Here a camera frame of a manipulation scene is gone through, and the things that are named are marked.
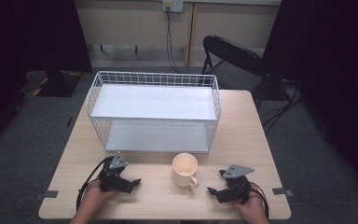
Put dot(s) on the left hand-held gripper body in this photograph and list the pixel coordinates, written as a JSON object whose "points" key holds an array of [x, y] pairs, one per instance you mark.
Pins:
{"points": [[112, 179]]}

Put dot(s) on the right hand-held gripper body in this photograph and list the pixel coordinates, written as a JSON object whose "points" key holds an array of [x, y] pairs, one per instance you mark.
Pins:
{"points": [[236, 186]]}

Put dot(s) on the cream cup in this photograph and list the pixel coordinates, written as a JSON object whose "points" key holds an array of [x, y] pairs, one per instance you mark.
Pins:
{"points": [[183, 179]]}

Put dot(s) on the person's left hand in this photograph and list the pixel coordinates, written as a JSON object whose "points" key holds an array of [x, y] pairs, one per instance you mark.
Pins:
{"points": [[98, 196]]}

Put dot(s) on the person's right hand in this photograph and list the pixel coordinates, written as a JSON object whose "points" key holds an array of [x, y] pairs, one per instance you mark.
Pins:
{"points": [[253, 203]]}

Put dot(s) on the grey tape strip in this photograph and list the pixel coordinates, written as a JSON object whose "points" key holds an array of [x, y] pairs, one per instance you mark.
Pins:
{"points": [[282, 192], [47, 194]]}

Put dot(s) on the black folding chair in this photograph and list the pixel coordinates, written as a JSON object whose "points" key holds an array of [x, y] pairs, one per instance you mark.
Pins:
{"points": [[236, 65]]}

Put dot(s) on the black stand base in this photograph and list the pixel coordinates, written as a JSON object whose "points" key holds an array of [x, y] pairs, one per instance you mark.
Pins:
{"points": [[54, 82]]}

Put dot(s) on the black curtain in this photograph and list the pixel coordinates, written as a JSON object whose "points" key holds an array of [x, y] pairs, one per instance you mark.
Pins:
{"points": [[332, 62]]}

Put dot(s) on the white wall socket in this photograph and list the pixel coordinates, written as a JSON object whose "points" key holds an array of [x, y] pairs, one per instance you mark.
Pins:
{"points": [[172, 5]]}

